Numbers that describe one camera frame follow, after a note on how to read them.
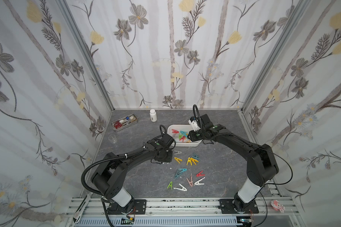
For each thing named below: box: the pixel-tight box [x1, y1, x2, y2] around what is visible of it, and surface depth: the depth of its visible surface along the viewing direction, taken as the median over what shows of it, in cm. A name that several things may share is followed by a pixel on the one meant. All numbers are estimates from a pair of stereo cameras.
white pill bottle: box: [149, 108, 158, 123], surface depth 110 cm
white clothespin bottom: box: [173, 183, 188, 192], surface depth 81 cm
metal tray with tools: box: [110, 113, 139, 133], surface depth 113 cm
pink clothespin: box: [186, 173, 194, 187], surface depth 84 cm
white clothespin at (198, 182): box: [193, 176, 206, 185], surface depth 84 cm
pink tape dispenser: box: [270, 199, 286, 213], surface depth 73 cm
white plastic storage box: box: [167, 124, 202, 148], surface depth 106 cm
